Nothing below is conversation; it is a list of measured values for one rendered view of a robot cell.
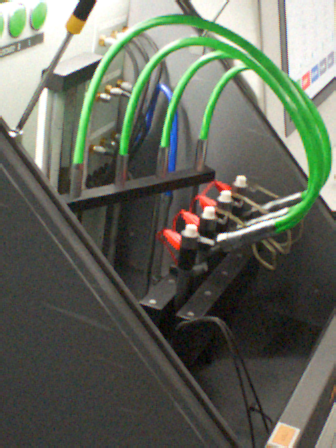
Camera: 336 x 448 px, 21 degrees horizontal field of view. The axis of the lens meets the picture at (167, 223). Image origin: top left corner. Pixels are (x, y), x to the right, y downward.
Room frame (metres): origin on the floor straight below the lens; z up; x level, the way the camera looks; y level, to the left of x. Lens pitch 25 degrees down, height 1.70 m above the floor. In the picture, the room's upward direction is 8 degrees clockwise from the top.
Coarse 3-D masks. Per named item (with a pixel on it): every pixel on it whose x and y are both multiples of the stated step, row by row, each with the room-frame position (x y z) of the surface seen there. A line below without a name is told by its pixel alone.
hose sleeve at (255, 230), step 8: (256, 224) 1.23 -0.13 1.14; (264, 224) 1.22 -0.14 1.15; (272, 224) 1.21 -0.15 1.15; (232, 232) 1.24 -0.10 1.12; (240, 232) 1.23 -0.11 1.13; (248, 232) 1.22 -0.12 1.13; (256, 232) 1.22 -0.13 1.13; (264, 232) 1.22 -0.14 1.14; (232, 240) 1.23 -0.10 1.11; (240, 240) 1.23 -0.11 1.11
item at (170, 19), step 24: (144, 24) 1.30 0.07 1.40; (168, 24) 1.29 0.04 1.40; (192, 24) 1.27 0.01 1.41; (216, 24) 1.26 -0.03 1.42; (120, 48) 1.31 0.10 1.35; (96, 72) 1.32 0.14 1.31; (312, 120) 1.21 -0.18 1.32; (312, 144) 1.20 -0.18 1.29; (312, 192) 1.20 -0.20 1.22; (288, 216) 1.21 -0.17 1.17
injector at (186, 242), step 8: (184, 240) 1.25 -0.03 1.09; (192, 240) 1.25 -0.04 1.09; (184, 248) 1.25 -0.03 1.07; (192, 248) 1.25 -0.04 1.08; (184, 256) 1.25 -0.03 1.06; (192, 256) 1.25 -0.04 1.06; (184, 264) 1.25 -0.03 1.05; (192, 264) 1.25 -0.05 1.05; (200, 264) 1.25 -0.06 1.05; (184, 272) 1.25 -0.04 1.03; (192, 272) 1.25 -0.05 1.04; (200, 272) 1.25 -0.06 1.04; (184, 280) 1.26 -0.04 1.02; (176, 288) 1.26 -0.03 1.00; (184, 288) 1.26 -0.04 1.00; (176, 296) 1.26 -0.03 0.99; (184, 296) 1.26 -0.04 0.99; (176, 304) 1.26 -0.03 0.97; (176, 312) 1.26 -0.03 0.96; (168, 344) 1.26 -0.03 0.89
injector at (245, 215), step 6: (234, 186) 1.48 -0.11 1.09; (240, 186) 1.48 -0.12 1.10; (246, 186) 1.48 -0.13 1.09; (234, 192) 1.48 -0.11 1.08; (240, 192) 1.48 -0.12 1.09; (246, 192) 1.48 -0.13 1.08; (234, 198) 1.48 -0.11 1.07; (234, 210) 1.48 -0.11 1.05; (240, 210) 1.48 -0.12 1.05; (240, 216) 1.48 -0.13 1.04; (246, 216) 1.48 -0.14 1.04; (252, 216) 1.47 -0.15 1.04; (234, 222) 1.48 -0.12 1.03; (228, 252) 1.48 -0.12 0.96; (222, 258) 1.49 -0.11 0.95
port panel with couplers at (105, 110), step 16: (128, 0) 1.64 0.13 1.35; (96, 16) 1.52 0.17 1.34; (112, 16) 1.58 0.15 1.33; (96, 32) 1.53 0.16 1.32; (112, 32) 1.58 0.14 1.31; (96, 48) 1.53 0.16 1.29; (112, 64) 1.60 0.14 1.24; (112, 80) 1.61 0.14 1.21; (96, 96) 1.53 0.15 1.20; (112, 96) 1.61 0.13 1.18; (96, 112) 1.56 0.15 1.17; (112, 112) 1.62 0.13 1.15; (96, 128) 1.56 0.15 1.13; (112, 128) 1.63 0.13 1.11; (96, 144) 1.57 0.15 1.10; (112, 144) 1.57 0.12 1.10; (96, 160) 1.57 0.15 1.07
